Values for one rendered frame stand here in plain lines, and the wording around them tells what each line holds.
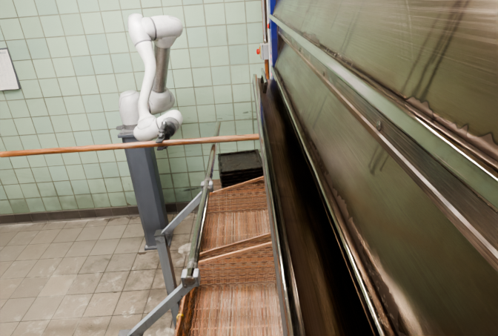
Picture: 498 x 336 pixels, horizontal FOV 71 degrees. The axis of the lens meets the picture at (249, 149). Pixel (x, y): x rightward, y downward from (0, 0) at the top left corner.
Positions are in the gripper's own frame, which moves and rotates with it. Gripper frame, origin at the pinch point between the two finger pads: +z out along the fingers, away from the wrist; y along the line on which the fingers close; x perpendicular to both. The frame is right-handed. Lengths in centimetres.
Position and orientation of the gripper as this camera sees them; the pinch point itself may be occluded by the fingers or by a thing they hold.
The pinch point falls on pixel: (160, 143)
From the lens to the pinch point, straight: 176.3
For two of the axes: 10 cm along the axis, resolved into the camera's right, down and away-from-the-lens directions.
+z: 0.1, 4.1, -9.1
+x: -10.0, 0.6, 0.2
